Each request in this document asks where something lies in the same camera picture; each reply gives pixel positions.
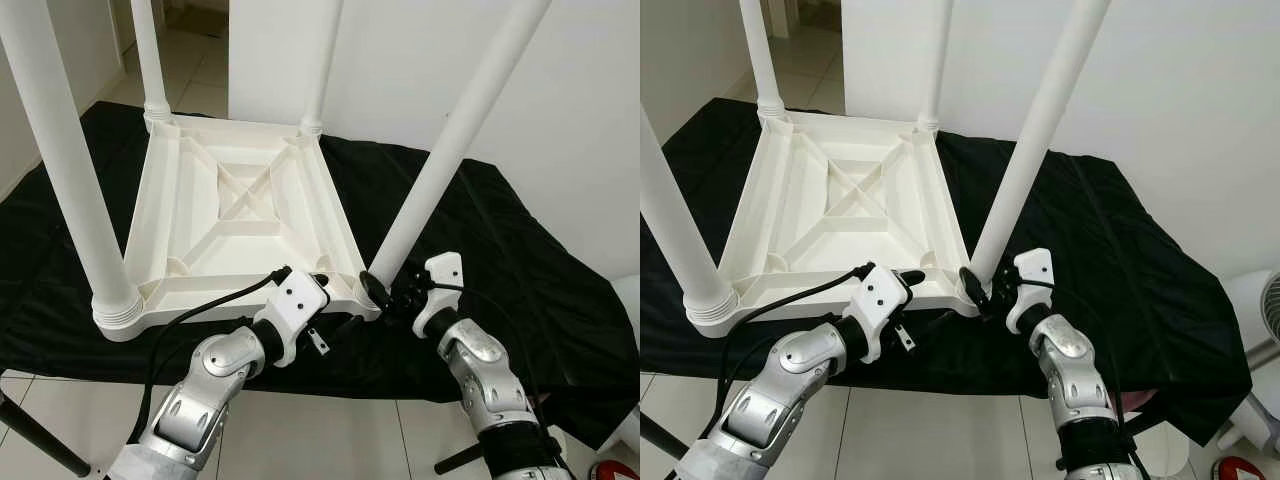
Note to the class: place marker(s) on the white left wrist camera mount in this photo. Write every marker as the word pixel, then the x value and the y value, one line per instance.
pixel 295 305
pixel 880 300

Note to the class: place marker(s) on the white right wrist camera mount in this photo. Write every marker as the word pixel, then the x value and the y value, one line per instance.
pixel 1032 275
pixel 442 280

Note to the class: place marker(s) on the black tablecloth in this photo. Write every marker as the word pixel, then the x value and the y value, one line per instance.
pixel 1140 280
pixel 540 280

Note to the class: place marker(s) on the white plastic table top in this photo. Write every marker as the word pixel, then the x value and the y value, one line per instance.
pixel 200 190
pixel 810 185

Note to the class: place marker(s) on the red round appliance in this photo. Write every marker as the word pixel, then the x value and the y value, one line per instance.
pixel 615 471
pixel 1238 469

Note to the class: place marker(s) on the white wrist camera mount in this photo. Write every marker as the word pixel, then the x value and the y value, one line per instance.
pixel 1032 275
pixel 295 305
pixel 880 300
pixel 442 280

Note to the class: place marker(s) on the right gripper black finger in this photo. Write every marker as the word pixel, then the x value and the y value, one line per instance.
pixel 973 286
pixel 374 290

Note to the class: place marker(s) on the pink cushion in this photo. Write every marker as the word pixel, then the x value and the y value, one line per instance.
pixel 541 398
pixel 1138 400

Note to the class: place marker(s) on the dark grey table leg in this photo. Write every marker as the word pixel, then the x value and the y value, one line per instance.
pixel 460 458
pixel 1063 462

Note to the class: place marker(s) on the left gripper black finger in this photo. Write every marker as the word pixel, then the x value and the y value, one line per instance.
pixel 348 325
pixel 912 277
pixel 322 280
pixel 936 323

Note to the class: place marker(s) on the black stand leg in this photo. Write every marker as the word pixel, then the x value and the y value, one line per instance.
pixel 662 435
pixel 45 438

